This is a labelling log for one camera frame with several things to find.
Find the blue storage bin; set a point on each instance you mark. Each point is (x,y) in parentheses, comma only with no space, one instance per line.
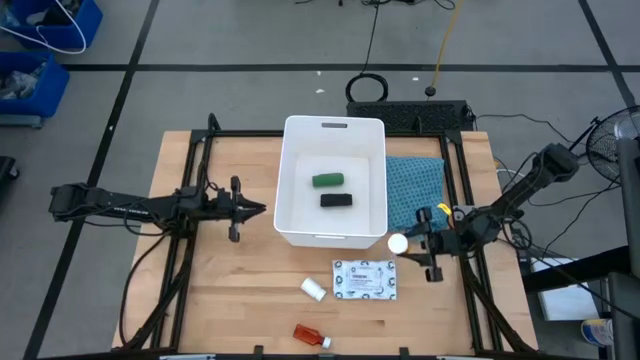
(50,90)
(85,25)

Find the black rectangular object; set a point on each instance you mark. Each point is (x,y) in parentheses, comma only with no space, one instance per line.
(336,200)

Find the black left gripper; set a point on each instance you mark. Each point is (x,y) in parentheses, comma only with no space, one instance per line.
(234,207)

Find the black metal table frame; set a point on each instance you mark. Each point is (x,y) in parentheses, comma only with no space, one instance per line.
(240,133)

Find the white box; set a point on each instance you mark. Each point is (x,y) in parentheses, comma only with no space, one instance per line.
(565,302)

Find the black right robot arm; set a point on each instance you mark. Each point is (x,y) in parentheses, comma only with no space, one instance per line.
(525,190)

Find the black caster foot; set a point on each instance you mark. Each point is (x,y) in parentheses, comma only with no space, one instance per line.
(7,169)

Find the yellow tape tag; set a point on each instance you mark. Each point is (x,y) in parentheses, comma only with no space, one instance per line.
(444,209)

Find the black standing fan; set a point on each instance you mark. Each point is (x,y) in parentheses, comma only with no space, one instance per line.
(607,140)

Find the teal patterned cloth bag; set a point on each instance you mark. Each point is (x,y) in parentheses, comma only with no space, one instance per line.
(412,185)

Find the white blue container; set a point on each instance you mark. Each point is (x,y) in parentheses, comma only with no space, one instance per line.
(597,332)

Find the black table clamp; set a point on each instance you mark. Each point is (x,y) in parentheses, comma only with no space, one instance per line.
(404,351)
(258,350)

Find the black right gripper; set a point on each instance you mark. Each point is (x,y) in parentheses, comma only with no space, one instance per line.
(442,242)

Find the black furniture bar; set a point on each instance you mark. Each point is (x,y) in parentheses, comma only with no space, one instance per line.
(575,270)

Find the small white plastic bottle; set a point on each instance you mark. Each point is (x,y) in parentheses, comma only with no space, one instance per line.
(312,289)

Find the white pouch teal print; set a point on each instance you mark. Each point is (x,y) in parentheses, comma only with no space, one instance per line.
(364,280)

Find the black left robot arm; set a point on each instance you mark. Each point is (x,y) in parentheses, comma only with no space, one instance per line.
(100,200)

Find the gray metal column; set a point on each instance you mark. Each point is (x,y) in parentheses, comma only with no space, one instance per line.
(629,200)

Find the orange pill bottle white cap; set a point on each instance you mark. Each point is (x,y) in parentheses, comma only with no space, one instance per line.
(398,243)

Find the green bandage roll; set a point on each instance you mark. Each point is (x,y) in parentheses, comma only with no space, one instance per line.
(328,180)

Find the red bottle white cap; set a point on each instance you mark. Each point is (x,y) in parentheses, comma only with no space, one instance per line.
(306,334)

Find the white perforated plastic basket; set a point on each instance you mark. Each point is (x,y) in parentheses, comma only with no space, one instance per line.
(300,150)

